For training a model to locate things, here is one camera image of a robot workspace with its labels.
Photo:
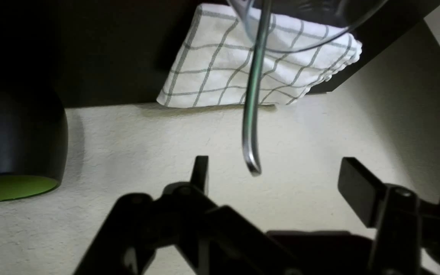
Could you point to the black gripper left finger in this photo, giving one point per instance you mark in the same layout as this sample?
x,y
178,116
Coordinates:
x,y
144,229

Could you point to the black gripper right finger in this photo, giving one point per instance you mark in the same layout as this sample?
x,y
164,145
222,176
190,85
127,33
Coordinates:
x,y
398,229

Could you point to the silver metal spoon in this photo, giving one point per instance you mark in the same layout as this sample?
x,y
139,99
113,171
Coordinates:
x,y
252,111

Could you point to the dark bowl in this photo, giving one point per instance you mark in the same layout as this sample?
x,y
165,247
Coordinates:
x,y
16,137

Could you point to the white checked dish towel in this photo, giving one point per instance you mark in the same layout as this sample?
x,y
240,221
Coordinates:
x,y
205,66

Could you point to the black table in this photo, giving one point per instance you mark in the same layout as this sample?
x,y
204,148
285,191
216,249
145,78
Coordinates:
x,y
118,50

